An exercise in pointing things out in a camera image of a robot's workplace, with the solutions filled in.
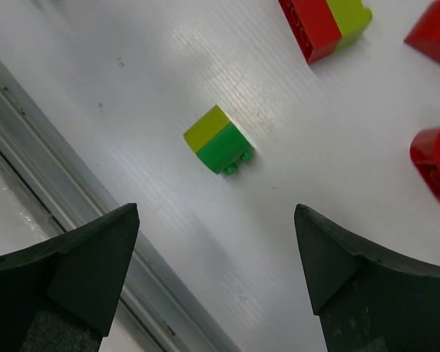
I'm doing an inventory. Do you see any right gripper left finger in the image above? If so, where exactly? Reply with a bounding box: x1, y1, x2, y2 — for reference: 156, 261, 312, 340
0, 203, 139, 351

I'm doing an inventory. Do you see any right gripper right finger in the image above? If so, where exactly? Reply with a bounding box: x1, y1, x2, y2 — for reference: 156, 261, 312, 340
294, 205, 440, 351

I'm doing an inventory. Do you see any lime lego block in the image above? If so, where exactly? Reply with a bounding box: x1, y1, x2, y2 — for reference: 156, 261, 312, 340
183, 105, 230, 153

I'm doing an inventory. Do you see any red and green round lego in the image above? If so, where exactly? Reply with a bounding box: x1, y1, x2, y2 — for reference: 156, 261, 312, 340
409, 127, 440, 202

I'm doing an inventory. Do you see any red curved lego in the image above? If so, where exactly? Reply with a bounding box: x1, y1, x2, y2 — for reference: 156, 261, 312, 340
404, 0, 440, 64

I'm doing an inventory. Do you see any red and lime lego stack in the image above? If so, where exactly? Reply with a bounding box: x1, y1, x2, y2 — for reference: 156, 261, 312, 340
279, 0, 373, 65

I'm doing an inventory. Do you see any aluminium rail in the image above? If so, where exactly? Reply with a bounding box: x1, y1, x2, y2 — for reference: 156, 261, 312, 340
0, 61, 237, 351

